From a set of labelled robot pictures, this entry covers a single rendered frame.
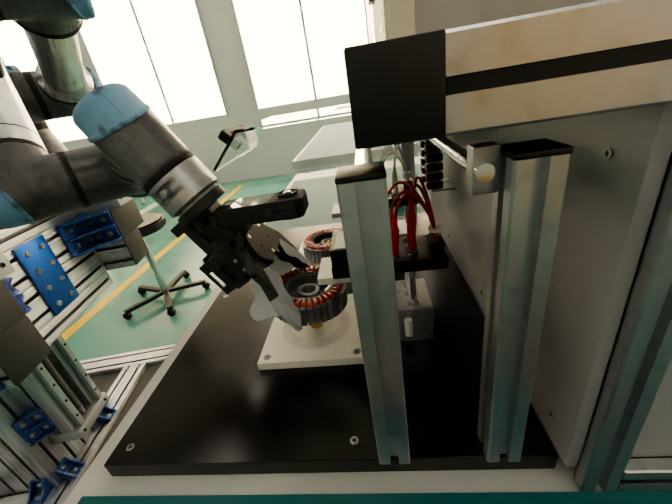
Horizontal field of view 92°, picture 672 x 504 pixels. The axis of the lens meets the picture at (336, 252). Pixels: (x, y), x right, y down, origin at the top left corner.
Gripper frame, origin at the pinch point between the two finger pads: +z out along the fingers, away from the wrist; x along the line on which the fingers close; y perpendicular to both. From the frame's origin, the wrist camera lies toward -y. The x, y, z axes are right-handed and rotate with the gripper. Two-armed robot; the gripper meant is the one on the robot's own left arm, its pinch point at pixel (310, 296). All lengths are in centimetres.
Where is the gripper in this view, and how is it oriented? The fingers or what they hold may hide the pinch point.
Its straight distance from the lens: 48.6
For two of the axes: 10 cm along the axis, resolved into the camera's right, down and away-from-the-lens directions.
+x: -0.7, 4.6, -8.8
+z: 6.3, 7.1, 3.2
